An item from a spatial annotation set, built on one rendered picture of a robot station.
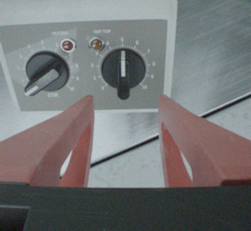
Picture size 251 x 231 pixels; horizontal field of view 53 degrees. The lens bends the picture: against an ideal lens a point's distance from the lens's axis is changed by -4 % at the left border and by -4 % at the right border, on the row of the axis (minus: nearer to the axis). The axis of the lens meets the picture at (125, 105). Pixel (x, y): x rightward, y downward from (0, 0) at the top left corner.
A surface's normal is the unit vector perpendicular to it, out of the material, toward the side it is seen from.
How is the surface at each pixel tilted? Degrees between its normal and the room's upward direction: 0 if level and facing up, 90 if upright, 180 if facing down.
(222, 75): 0
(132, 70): 30
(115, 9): 0
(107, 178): 0
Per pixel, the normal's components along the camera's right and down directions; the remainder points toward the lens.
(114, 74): 0.00, 0.57
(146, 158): -0.01, 0.08
